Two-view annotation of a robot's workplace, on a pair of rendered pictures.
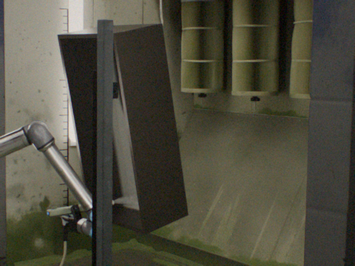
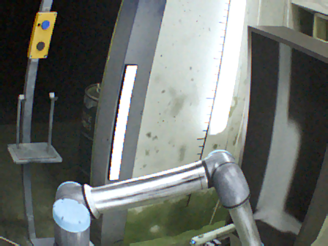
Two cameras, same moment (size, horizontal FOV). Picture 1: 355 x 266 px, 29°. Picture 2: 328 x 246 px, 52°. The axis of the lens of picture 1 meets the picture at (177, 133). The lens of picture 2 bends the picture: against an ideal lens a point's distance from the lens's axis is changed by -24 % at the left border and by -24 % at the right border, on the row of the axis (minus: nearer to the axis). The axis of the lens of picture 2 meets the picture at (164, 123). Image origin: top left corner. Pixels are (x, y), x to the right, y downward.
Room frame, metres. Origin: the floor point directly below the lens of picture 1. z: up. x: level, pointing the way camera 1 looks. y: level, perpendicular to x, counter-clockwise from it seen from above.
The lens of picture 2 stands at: (2.41, 1.03, 1.66)
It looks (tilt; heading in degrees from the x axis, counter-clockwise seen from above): 18 degrees down; 0
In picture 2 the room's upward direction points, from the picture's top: 11 degrees clockwise
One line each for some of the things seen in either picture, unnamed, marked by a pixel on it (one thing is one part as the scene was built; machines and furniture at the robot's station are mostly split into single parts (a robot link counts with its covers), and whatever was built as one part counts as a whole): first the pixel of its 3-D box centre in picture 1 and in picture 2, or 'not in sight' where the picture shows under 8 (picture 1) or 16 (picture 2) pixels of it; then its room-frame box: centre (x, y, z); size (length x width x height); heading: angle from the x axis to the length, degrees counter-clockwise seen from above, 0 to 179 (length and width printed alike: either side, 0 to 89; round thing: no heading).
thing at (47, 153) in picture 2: not in sight; (34, 124); (4.18, 1.70, 0.95); 0.26 x 0.15 x 0.32; 131
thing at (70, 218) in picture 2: not in sight; (71, 225); (3.57, 1.31, 0.83); 0.17 x 0.15 x 0.18; 12
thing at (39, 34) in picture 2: not in sight; (41, 34); (4.26, 1.77, 1.42); 0.12 x 0.06 x 0.26; 131
